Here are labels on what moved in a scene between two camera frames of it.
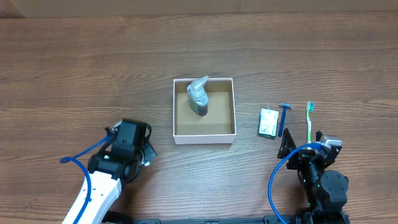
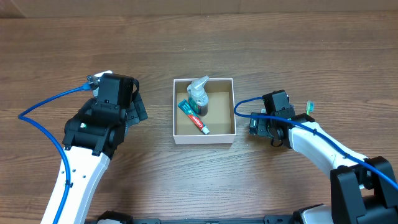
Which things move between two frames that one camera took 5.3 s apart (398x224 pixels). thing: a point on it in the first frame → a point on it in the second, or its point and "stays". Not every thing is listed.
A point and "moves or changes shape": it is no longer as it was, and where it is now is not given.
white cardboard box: [217, 126] stays
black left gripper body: [148, 152] → [138, 109]
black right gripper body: [305, 156] → [254, 125]
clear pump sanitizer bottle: [197, 96] stays
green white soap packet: [268, 121] moves or changes shape
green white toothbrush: [310, 108] stays
